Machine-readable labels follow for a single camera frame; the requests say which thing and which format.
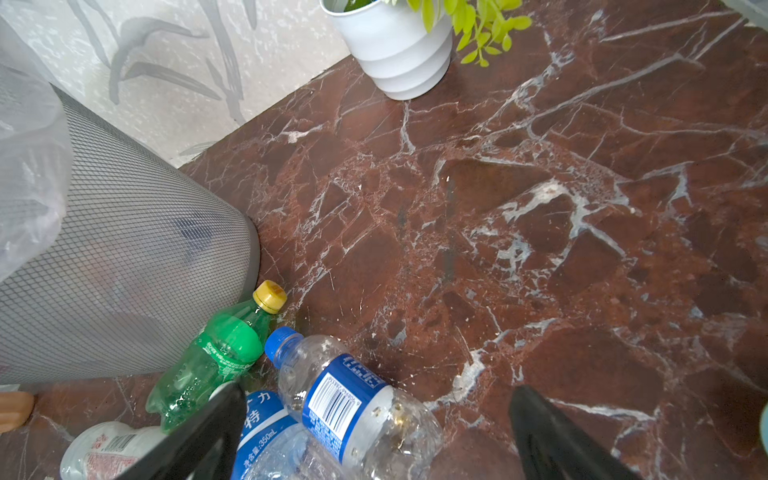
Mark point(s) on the translucent pink bin liner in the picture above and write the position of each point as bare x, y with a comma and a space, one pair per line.
36, 155

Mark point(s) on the clear bottle red white label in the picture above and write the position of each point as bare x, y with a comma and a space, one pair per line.
106, 450

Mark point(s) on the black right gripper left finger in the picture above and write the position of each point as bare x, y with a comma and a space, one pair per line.
203, 447

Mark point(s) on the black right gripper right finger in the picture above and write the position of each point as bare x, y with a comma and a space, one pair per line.
551, 446

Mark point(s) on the small terracotta vase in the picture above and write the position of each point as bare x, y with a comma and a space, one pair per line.
15, 409

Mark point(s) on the clear bottle small blue label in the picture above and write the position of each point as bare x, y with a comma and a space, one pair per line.
373, 430

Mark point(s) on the grey mesh waste bin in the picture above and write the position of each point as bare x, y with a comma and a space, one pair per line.
144, 257

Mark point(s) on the green bottle yellow cap upper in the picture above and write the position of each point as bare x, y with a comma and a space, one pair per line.
231, 342

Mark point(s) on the clear bottle large blue label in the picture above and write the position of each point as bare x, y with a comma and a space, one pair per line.
273, 445

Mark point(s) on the white pot with flowers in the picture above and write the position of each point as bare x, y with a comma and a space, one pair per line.
405, 47

